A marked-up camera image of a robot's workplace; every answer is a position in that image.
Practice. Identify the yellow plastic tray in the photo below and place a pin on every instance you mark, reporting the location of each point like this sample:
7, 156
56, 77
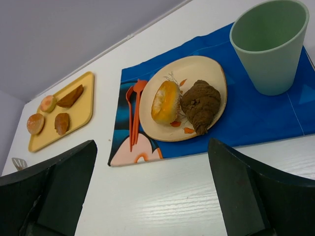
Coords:
80, 113

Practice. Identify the green plastic cup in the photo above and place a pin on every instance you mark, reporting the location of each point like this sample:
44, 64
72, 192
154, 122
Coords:
268, 39

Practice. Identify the brown bread wedge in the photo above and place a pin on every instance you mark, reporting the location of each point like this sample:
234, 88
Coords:
70, 99

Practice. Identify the small brown bread roll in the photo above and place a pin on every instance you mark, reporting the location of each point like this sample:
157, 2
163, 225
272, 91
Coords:
62, 123

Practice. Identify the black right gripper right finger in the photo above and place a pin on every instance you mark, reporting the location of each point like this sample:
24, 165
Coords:
257, 199

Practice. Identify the brown chocolate croissant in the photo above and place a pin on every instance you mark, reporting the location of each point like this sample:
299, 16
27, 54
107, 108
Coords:
200, 105

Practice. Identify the orange plastic spoon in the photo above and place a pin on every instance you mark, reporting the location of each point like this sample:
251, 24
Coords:
128, 95

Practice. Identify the sugared round bun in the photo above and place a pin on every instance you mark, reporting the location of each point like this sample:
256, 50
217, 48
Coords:
35, 123

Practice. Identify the blue printed placemat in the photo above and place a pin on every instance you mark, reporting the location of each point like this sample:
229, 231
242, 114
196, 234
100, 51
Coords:
249, 117

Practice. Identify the orange plastic fork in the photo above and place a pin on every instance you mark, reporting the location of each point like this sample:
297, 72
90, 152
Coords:
138, 88

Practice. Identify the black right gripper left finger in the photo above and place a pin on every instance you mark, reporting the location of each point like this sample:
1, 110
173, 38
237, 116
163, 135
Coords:
46, 199

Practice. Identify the metal serving tongs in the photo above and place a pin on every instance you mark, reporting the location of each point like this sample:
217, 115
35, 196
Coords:
19, 163

